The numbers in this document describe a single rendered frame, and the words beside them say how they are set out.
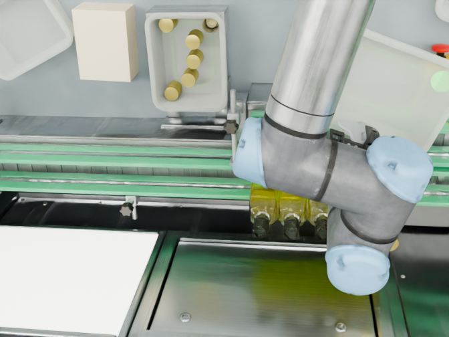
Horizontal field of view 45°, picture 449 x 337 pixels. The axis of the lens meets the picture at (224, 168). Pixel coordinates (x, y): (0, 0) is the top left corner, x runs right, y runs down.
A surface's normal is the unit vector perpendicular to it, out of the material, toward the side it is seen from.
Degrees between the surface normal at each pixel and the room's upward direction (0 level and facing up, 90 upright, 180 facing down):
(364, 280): 7
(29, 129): 90
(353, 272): 7
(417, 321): 90
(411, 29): 0
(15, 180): 90
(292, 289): 91
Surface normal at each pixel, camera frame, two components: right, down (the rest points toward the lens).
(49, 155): -0.04, -0.88
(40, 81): -0.13, 0.48
